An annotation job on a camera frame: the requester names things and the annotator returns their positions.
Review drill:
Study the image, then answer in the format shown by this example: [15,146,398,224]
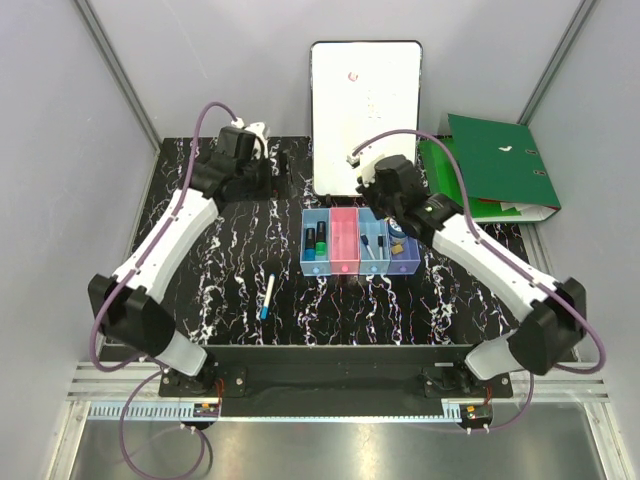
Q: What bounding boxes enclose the blue capped black highlighter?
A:
[303,228,316,262]

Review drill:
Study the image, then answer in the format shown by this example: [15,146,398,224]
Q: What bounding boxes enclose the white dry-erase board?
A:
[310,40,423,197]

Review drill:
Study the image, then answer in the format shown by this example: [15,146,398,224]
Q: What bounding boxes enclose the cyan capped white marker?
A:
[260,274,276,320]

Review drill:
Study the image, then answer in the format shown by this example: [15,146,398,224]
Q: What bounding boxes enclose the blue ink bottle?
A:
[388,218,407,241]

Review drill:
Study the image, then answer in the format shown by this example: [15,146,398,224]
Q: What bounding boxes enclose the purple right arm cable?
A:
[352,129,607,434]

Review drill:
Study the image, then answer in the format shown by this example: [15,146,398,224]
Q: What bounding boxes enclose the green capped black highlighter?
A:
[315,221,327,257]

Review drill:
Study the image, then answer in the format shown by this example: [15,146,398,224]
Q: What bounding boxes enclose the blue capped white marker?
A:
[360,234,376,260]

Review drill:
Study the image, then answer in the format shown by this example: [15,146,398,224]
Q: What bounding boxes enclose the light blue bin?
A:
[299,208,331,277]
[358,208,390,276]

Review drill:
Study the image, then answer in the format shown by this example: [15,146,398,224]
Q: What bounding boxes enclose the pink plastic bin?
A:
[329,207,360,275]

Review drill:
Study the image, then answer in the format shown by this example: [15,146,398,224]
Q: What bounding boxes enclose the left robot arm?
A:
[88,122,284,396]

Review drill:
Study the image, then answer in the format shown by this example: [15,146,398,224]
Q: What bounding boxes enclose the grey slotted cable duct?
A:
[88,401,221,422]

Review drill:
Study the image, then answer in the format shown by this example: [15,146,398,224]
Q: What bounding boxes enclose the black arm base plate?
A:
[159,346,513,421]

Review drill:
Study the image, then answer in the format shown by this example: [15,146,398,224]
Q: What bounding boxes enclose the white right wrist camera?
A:
[346,152,385,185]

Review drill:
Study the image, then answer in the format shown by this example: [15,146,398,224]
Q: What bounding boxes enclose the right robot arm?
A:
[356,155,585,397]

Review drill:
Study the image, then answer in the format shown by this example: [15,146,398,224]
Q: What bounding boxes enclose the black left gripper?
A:
[238,150,297,202]

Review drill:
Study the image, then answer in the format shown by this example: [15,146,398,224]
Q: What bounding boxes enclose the purple plastic bin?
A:
[387,237,422,276]

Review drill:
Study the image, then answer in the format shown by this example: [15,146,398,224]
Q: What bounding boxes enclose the dark green ring binder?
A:
[448,114,561,223]

